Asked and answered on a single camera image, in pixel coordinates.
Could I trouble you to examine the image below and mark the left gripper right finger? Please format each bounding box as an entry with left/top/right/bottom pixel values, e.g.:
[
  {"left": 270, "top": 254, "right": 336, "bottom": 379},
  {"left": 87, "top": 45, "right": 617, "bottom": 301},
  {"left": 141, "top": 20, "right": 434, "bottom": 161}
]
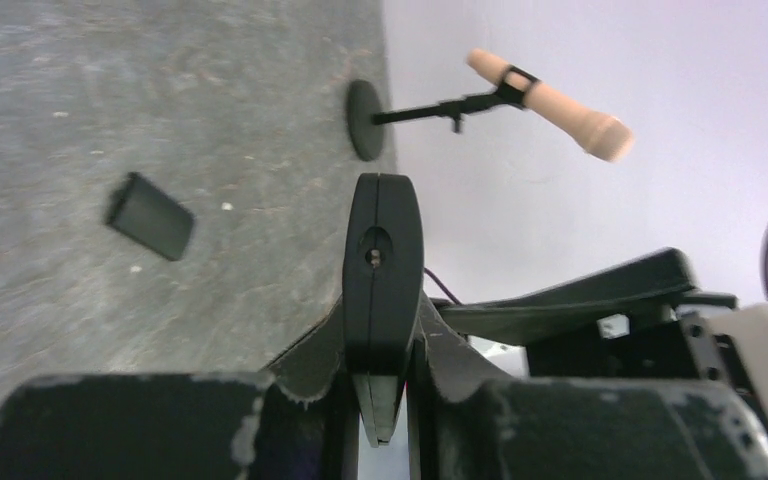
[{"left": 406, "top": 298, "right": 768, "bottom": 479}]

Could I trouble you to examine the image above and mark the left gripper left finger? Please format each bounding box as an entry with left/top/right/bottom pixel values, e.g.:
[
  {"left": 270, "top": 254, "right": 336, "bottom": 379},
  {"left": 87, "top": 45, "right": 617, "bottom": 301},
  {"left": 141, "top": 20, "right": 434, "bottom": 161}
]
[{"left": 0, "top": 300, "right": 358, "bottom": 479}]

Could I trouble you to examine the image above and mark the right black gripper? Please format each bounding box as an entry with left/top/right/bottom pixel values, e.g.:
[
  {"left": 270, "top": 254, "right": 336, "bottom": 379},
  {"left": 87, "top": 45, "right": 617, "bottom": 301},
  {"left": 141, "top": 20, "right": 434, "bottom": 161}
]
[{"left": 436, "top": 248, "right": 751, "bottom": 385}]

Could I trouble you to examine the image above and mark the black slim remote control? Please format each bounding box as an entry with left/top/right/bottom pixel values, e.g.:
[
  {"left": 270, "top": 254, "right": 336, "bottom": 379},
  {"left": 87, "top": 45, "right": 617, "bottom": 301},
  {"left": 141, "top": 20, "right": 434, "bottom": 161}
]
[{"left": 342, "top": 173, "right": 424, "bottom": 447}]

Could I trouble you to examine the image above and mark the black remote battery cover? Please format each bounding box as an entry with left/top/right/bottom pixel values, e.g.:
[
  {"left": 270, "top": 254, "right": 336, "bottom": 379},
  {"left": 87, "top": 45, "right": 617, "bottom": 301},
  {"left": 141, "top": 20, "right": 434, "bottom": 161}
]
[{"left": 104, "top": 172, "right": 196, "bottom": 261}]

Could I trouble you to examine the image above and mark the beige foam microphone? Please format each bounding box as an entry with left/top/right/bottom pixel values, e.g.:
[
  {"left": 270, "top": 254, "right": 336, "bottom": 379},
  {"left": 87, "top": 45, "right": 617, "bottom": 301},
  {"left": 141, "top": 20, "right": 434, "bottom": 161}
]
[{"left": 466, "top": 48, "right": 635, "bottom": 162}]

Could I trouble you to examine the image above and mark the black microphone stand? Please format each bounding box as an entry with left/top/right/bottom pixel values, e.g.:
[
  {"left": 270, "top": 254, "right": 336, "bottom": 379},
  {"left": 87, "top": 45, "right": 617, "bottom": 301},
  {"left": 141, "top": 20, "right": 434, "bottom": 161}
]
[{"left": 344, "top": 66, "right": 541, "bottom": 162}]

